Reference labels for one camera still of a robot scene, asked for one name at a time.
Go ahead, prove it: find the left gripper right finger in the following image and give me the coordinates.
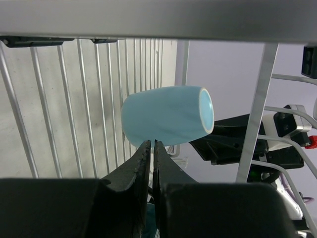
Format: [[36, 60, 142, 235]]
[[153, 141, 297, 238]]

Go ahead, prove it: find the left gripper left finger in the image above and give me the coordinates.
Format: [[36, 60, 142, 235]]
[[0, 141, 151, 238]]

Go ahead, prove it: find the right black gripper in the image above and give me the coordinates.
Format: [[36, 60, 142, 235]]
[[190, 114, 304, 170]]

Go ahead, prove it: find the light blue ceramic mug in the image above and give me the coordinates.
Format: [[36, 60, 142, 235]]
[[121, 86, 214, 147]]

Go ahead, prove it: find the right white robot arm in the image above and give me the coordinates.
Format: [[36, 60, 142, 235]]
[[190, 112, 317, 230]]

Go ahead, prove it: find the dark green glossy mug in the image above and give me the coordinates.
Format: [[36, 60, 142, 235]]
[[141, 203, 158, 238]]

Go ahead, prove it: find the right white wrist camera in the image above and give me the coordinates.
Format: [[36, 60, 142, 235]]
[[262, 112, 312, 147]]

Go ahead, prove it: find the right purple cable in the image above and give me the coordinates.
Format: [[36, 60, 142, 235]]
[[277, 173, 313, 206]]

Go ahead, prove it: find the silver wire dish rack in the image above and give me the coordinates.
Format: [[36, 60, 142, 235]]
[[0, 0, 317, 182]]

